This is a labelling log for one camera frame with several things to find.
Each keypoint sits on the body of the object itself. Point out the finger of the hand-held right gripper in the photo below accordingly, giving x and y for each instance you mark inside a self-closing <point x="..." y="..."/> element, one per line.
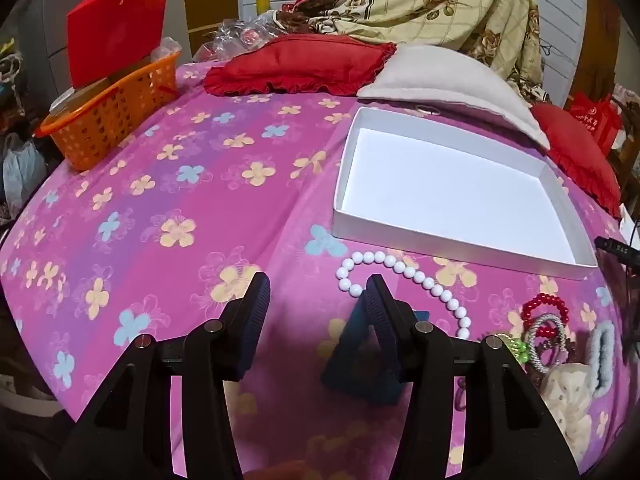
<point x="617" y="249"/>

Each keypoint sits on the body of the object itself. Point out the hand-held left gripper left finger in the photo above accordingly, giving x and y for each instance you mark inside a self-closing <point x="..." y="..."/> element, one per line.
<point x="252" y="320"/>

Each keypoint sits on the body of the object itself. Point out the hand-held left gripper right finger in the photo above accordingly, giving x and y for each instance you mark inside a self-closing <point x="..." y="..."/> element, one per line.
<point x="380" y="320"/>

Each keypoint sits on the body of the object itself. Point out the light blue towel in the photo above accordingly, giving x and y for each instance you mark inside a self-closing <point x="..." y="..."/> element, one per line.
<point x="600" y="360"/>

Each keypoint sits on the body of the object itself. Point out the white shallow box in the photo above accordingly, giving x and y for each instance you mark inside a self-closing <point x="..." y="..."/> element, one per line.
<point x="450" y="185"/>

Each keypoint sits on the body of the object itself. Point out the cream scrunchie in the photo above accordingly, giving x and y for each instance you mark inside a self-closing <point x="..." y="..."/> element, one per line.
<point x="570" y="400"/>

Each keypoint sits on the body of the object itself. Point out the red ruffled pillow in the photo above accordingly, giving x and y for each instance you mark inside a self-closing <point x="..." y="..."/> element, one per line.
<point x="575" y="150"/>
<point x="300" y="62"/>

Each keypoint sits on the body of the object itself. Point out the pink floral bedsheet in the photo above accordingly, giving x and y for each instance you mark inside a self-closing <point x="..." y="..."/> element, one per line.
<point x="200" y="220"/>

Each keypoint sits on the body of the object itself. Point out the red shopping bag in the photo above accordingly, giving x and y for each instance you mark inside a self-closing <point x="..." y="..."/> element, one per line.
<point x="595" y="115"/>

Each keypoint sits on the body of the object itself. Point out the grey pillow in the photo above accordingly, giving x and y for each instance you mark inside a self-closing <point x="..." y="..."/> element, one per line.
<point x="450" y="77"/>

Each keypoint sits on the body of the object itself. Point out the orange plastic basket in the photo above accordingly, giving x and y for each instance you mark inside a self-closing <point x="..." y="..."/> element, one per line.
<point x="110" y="120"/>

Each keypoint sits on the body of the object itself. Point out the white plastic bag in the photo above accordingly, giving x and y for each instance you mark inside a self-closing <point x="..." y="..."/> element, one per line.
<point x="22" y="170"/>

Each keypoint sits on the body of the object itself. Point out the brown cardboard box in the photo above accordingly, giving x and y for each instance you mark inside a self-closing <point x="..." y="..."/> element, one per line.
<point x="87" y="91"/>

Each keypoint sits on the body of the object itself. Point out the clear plastic bag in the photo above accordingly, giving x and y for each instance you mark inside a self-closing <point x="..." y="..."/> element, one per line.
<point x="235" y="35"/>

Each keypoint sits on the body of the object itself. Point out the beige floral blanket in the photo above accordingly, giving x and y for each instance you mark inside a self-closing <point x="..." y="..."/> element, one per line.
<point x="425" y="5"/>

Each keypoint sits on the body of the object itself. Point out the yellow sticker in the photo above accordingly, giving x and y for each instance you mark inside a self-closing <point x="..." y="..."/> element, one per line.
<point x="262" y="3"/>

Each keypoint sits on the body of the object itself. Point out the red paper bag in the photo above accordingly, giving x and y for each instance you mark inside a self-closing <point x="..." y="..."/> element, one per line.
<point x="115" y="30"/>

